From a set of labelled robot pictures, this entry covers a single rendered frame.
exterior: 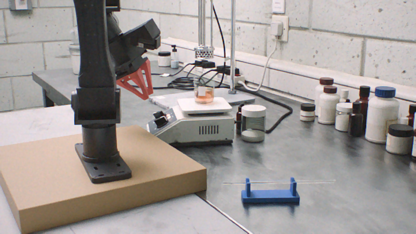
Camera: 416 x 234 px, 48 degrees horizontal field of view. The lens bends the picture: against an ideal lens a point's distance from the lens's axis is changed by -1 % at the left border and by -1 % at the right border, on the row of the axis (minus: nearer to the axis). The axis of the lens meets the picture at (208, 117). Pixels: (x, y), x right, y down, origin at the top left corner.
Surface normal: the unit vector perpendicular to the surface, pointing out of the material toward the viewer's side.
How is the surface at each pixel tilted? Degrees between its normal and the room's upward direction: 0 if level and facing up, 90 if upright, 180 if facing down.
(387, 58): 90
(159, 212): 0
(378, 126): 90
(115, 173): 0
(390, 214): 0
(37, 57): 90
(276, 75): 90
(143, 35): 106
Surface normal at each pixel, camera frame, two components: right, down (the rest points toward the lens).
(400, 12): -0.86, 0.14
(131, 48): 0.81, -0.31
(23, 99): 0.51, 0.23
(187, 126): 0.18, 0.26
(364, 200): 0.00, -0.96
